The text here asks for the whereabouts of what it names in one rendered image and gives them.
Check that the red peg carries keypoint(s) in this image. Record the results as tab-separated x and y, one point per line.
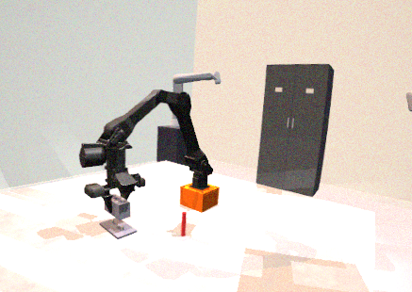
183	220

